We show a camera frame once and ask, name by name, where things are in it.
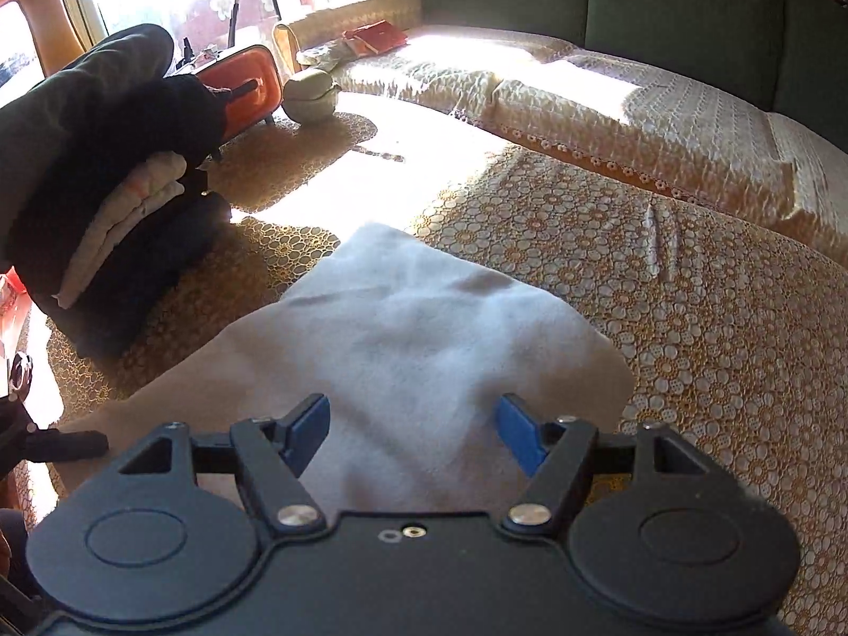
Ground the orange tissue box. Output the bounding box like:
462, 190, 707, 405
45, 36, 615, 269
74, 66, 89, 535
197, 45, 282, 142

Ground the white printed sweatshirt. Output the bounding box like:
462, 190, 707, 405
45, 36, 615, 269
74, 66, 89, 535
77, 224, 634, 514

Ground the green sofa with lace cover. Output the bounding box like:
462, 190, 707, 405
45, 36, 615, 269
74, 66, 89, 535
273, 0, 846, 261

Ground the dark folded clothes pile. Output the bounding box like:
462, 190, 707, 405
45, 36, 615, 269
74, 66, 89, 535
2, 24, 232, 360

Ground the round table lace cloth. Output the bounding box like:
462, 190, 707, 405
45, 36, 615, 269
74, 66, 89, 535
29, 93, 846, 634

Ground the red booklet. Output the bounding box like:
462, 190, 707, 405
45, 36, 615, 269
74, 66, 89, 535
342, 20, 408, 58

